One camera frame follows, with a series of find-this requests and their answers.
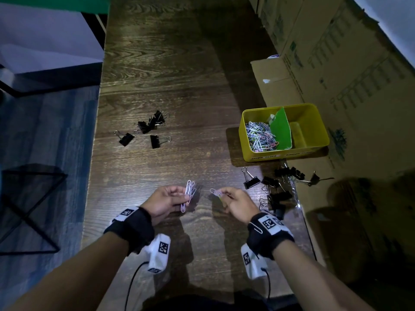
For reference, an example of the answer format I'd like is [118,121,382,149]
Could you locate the large printed cardboard box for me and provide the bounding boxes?
[280,0,415,191]

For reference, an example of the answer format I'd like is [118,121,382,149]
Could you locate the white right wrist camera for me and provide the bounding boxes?
[240,243,270,281]

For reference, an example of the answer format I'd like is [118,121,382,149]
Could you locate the black right camera cable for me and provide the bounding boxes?
[261,268,271,300]

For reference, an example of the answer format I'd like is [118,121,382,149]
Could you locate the black left camera cable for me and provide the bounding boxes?
[124,261,150,311]

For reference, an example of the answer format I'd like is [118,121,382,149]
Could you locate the group of black binder clips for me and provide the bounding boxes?
[113,110,335,221]

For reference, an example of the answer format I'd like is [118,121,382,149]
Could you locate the black stand frame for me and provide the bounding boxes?
[83,13,108,49]

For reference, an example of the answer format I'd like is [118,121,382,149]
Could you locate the black left wrist strap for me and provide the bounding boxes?
[103,206,155,256]

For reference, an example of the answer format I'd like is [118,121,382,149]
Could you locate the clear tape strip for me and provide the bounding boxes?
[285,162,303,209]

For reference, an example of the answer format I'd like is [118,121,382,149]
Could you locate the person's right hand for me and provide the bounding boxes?
[215,187,261,225]

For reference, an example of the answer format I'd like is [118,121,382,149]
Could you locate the flat cardboard sheet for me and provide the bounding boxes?
[250,58,326,266]

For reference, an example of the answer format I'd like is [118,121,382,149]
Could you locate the yellow plastic tray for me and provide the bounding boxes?
[239,103,330,163]

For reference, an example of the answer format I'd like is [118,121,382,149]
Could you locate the person's right forearm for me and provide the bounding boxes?
[272,239,374,311]

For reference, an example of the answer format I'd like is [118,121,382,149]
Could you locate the person's dark trousers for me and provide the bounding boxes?
[142,291,302,311]

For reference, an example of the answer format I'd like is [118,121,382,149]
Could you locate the green cloth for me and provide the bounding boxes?
[0,0,111,15]

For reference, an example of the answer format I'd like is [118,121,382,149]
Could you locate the black right wrist strap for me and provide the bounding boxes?
[246,212,295,260]

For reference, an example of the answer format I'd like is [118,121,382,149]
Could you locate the black camera cable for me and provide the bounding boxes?
[124,261,150,311]
[261,268,271,300]

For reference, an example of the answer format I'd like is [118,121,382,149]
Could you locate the white paper sheet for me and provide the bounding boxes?
[351,0,415,68]

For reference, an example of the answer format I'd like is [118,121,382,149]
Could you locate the person's left forearm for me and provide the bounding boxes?
[6,231,130,311]

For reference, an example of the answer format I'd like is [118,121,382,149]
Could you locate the black wrist strap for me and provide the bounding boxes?
[103,206,155,256]
[246,212,295,260]

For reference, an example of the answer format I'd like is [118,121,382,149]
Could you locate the green divider card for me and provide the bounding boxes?
[269,107,293,151]

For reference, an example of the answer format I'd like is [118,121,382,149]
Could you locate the heap of paper clips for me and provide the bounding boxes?
[245,121,279,152]

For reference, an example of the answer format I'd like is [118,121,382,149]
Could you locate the white paper clip bunch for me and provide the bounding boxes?
[180,180,197,213]

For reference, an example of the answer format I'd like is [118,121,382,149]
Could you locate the person's left hand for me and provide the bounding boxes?
[140,185,191,226]

